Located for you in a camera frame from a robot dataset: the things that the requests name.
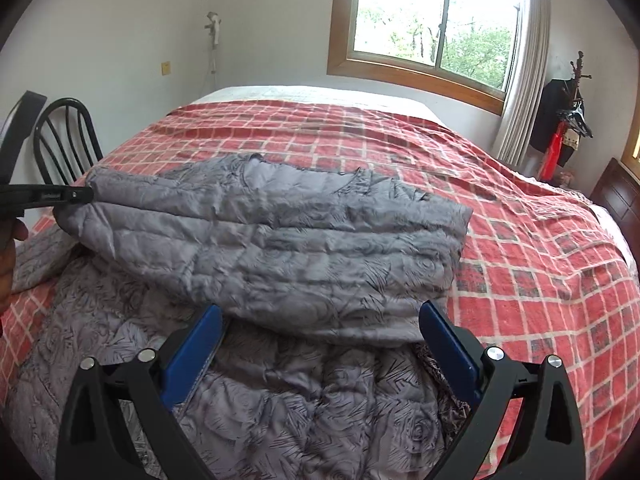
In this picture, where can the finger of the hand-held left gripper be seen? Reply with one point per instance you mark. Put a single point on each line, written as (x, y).
(50, 194)

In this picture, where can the small wooden frame window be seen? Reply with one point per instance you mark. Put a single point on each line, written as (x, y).
(635, 147)

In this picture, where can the dark wooden dresser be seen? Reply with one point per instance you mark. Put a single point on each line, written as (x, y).
(615, 195)

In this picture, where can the black white hanging item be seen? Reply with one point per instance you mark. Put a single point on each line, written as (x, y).
(577, 125)

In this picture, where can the white pleated curtain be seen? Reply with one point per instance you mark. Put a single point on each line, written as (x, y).
(525, 85)

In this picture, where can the wooden coat rack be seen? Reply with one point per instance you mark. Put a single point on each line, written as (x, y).
(580, 67)

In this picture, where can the large wooden frame window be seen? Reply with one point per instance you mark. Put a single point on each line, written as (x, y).
(395, 15)

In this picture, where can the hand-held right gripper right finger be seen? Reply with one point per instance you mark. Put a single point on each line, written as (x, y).
(449, 355)

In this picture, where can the white wall hair dryer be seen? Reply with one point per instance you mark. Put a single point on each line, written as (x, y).
(215, 27)

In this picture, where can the black metal chair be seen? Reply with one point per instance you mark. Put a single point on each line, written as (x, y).
(64, 102)

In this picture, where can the yellow wall socket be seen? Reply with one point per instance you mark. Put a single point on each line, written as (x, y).
(165, 68)

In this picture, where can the red plaid blanket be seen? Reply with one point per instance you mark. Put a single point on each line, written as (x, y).
(550, 285)

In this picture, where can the black hanging garment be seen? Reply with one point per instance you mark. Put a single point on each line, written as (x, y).
(547, 120)

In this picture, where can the red hanging item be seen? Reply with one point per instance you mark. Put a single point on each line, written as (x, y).
(552, 155)

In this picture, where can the person's left hand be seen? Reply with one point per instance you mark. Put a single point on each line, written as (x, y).
(6, 270)

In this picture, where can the grey rose-patterned quilted blanket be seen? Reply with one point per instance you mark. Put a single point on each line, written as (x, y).
(300, 260)

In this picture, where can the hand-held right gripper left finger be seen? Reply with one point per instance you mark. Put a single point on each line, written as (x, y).
(196, 355)

